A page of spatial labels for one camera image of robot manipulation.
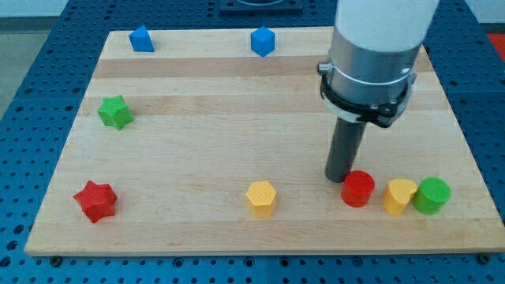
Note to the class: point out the green star block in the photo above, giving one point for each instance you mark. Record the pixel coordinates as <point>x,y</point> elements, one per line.
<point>115,112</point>

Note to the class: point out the blue cube block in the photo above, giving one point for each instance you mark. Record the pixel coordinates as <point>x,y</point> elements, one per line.
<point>262,41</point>

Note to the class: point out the yellow hexagon block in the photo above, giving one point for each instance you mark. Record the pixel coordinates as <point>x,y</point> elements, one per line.
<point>261,199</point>

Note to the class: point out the red star block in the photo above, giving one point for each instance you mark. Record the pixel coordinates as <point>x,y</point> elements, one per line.
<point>96,201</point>

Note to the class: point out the red cylinder block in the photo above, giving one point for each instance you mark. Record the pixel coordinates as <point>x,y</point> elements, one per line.
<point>358,188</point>

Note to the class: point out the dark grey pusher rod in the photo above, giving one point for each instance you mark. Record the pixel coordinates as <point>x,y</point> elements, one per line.
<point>345,143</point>

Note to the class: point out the green cylinder block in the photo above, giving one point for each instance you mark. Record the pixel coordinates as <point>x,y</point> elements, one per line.
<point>432,193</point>

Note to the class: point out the blue triangular block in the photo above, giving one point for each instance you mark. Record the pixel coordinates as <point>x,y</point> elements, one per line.
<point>141,40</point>

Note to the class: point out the wooden board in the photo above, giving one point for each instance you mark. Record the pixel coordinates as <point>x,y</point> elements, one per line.
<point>210,118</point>

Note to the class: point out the yellow heart block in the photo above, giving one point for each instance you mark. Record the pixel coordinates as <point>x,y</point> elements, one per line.
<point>397,195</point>

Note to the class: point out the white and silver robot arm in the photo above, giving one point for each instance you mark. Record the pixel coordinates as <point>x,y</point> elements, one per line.
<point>368,75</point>

